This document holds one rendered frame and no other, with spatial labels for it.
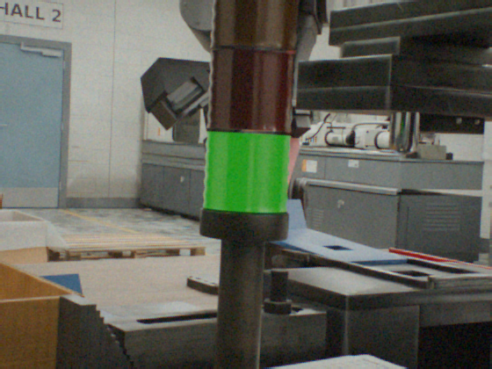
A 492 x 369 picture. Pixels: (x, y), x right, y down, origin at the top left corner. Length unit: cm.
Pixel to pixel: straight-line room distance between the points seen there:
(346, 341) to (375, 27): 23
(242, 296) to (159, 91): 44
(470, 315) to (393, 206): 695
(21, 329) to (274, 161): 27
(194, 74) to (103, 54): 1134
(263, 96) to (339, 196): 782
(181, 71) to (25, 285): 25
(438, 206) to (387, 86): 727
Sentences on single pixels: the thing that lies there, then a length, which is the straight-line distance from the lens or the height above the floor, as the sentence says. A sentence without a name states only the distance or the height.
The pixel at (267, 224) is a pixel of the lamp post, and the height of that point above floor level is 105.
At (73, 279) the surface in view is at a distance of 82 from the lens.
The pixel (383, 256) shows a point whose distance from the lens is 73.
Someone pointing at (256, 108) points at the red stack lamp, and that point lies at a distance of 37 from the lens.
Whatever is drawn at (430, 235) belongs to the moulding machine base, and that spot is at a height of 31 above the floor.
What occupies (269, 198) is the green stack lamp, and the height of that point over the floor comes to 106.
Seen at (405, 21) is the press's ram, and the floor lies 117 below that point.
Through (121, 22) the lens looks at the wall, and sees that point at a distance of 1229.
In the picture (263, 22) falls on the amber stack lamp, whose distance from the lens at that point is 37.
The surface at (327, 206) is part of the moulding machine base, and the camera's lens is 835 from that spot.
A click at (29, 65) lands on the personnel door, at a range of 1180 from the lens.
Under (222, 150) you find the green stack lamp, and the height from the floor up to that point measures 108.
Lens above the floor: 108
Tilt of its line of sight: 3 degrees down
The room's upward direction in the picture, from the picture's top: 3 degrees clockwise
